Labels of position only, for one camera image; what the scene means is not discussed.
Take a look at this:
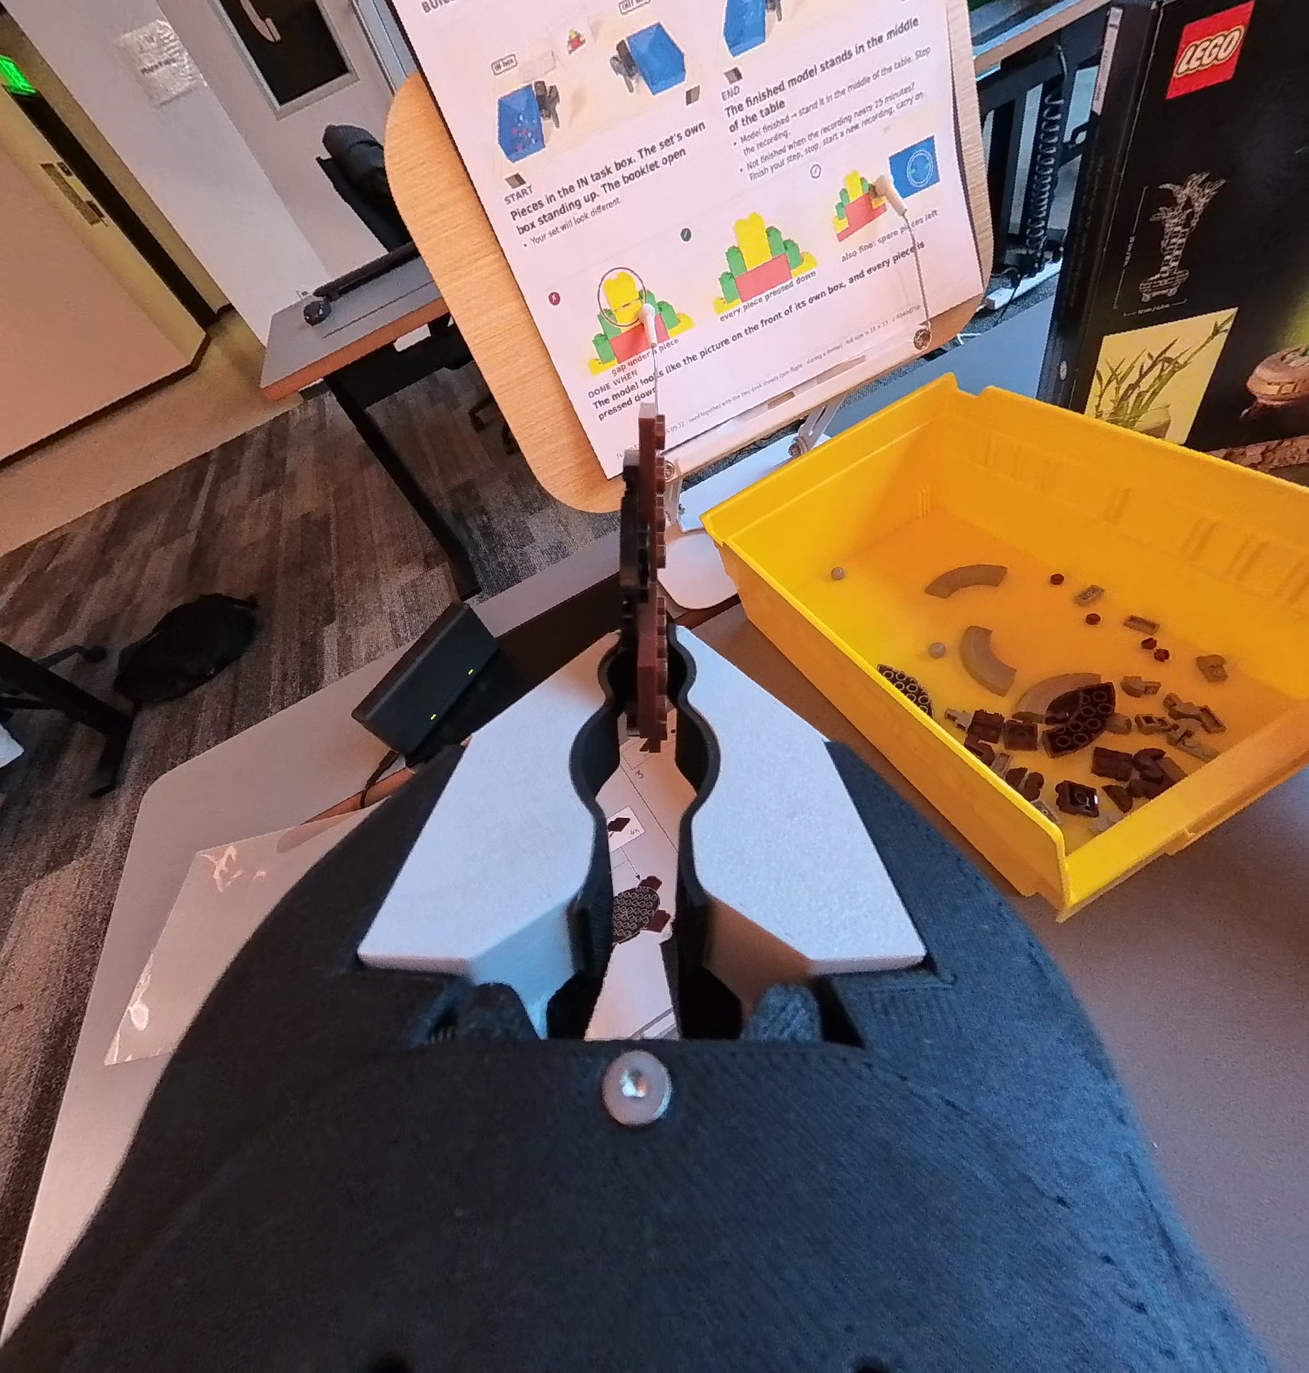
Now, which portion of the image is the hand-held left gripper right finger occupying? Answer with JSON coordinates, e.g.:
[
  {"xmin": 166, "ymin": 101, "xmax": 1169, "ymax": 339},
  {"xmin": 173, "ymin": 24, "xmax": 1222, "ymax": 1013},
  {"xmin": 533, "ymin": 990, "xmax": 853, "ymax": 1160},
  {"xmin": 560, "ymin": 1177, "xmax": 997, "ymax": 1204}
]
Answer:
[{"xmin": 669, "ymin": 627, "xmax": 928, "ymax": 1040}]

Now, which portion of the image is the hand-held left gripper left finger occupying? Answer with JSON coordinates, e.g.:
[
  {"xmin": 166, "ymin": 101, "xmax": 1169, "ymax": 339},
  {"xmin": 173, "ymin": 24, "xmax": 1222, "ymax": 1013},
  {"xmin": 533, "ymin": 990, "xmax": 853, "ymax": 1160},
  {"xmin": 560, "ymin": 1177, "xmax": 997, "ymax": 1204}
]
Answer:
[{"xmin": 356, "ymin": 633, "xmax": 625, "ymax": 1040}]

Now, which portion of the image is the round brown brick plate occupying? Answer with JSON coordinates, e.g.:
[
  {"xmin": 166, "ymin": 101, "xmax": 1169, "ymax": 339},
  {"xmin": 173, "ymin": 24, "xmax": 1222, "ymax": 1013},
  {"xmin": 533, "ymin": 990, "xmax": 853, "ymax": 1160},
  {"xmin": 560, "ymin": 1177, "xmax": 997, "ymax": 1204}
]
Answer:
[{"xmin": 615, "ymin": 412, "xmax": 678, "ymax": 752}]

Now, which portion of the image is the yellow plastic bin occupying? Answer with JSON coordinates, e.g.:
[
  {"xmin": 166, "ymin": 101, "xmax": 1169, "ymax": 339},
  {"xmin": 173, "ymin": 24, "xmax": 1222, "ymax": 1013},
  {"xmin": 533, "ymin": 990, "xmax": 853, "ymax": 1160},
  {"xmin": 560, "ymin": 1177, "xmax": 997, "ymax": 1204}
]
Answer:
[{"xmin": 700, "ymin": 374, "xmax": 1309, "ymax": 924}]

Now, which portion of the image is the instruction booklet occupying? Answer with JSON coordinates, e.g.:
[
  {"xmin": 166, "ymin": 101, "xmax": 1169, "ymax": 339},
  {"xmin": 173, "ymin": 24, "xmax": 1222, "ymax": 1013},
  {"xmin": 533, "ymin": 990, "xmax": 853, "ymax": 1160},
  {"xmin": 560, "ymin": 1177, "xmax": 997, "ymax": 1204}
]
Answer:
[{"xmin": 583, "ymin": 751, "xmax": 698, "ymax": 1040}]

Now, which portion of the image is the black power box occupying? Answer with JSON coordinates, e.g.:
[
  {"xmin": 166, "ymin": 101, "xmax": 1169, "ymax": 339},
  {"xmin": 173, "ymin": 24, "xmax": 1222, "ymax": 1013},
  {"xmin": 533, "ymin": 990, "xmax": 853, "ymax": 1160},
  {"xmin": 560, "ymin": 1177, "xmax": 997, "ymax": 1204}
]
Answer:
[{"xmin": 350, "ymin": 602, "xmax": 527, "ymax": 765}]

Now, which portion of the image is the pile of small brown bricks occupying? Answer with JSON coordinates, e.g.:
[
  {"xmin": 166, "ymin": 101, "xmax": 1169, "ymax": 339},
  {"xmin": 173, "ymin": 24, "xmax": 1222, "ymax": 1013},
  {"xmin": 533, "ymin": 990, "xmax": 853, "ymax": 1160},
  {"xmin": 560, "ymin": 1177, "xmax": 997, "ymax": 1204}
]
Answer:
[{"xmin": 876, "ymin": 573, "xmax": 1229, "ymax": 832}]

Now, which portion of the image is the white board stand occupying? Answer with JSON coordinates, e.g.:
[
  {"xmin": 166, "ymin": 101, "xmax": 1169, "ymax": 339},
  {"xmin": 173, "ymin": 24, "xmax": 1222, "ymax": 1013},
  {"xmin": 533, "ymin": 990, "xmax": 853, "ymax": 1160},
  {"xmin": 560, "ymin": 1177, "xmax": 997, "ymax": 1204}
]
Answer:
[{"xmin": 654, "ymin": 408, "xmax": 864, "ymax": 618}]

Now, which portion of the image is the black bag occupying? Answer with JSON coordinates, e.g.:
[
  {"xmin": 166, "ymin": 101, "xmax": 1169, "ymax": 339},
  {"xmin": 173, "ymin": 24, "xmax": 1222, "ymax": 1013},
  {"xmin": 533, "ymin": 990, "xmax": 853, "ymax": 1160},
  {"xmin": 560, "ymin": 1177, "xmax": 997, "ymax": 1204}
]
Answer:
[{"xmin": 111, "ymin": 595, "xmax": 258, "ymax": 703}]

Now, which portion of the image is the grey table with wooden edge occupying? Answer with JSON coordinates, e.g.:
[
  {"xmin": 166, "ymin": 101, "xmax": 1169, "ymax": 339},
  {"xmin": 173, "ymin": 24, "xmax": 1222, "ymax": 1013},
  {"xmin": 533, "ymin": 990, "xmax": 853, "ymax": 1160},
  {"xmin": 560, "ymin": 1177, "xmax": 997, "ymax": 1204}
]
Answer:
[{"xmin": 258, "ymin": 257, "xmax": 484, "ymax": 602}]

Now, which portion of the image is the instruction sheet on clipboard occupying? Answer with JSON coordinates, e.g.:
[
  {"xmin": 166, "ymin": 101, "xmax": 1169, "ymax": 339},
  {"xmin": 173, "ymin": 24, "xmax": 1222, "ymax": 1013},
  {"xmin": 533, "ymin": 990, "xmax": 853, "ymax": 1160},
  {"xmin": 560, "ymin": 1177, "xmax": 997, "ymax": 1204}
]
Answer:
[{"xmin": 383, "ymin": 0, "xmax": 996, "ymax": 515}]

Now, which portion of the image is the printed instruction sheet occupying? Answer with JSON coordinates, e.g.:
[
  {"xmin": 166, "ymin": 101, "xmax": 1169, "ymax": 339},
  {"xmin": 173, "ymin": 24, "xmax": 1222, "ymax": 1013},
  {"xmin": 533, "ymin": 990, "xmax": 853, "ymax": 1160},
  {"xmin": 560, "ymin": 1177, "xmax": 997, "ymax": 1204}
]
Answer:
[{"xmin": 390, "ymin": 0, "xmax": 985, "ymax": 483}]

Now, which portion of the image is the black toy set box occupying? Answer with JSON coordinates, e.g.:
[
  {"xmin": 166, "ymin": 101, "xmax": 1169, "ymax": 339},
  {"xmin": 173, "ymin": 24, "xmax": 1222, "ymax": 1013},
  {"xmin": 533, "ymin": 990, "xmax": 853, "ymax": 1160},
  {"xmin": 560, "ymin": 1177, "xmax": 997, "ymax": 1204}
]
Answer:
[{"xmin": 1034, "ymin": 0, "xmax": 1309, "ymax": 467}]

